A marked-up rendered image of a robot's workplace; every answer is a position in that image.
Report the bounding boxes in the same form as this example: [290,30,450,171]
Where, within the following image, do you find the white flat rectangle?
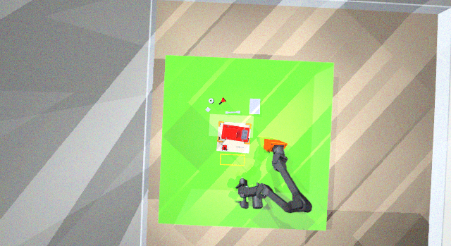
[249,99,260,114]

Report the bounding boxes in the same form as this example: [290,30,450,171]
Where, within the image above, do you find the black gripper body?
[240,178,254,209]

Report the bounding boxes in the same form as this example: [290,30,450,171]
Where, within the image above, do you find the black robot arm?
[238,145,312,213]

